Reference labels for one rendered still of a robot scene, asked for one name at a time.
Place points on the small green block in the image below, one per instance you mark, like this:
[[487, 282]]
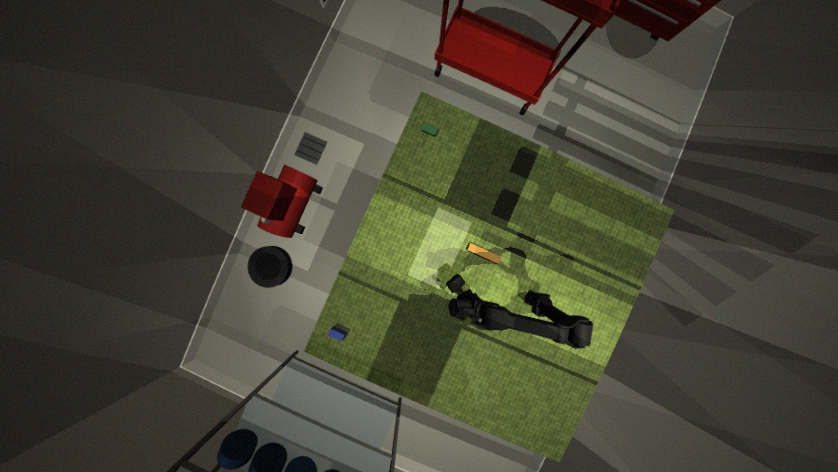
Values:
[[430, 130]]

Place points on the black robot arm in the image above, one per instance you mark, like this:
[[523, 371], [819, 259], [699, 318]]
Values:
[[573, 330]]

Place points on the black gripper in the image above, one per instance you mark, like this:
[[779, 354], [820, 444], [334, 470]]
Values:
[[455, 285]]

